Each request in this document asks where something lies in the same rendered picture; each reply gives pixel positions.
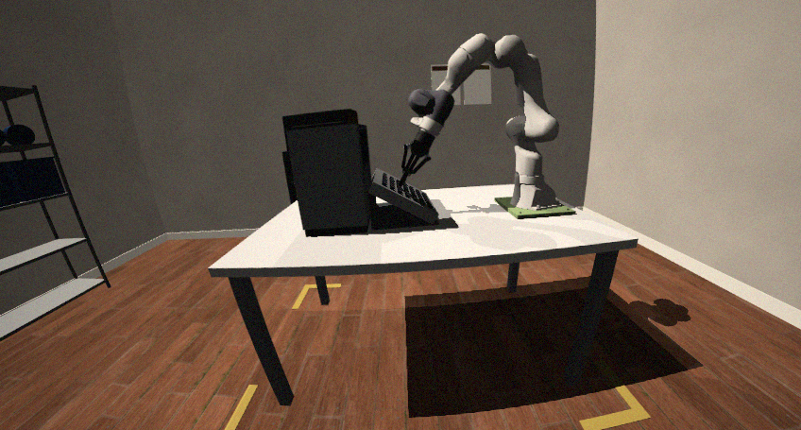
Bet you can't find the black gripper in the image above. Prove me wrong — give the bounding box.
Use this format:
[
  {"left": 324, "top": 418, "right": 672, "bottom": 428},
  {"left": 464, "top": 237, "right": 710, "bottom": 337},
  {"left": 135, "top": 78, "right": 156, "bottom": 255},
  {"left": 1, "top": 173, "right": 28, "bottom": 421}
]
[{"left": 398, "top": 129, "right": 435, "bottom": 187}]

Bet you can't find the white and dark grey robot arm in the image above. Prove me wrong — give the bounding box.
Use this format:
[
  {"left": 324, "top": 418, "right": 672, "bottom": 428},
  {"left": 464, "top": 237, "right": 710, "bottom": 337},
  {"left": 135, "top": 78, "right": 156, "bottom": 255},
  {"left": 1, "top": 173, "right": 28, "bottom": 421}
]
[{"left": 408, "top": 34, "right": 561, "bottom": 211}]

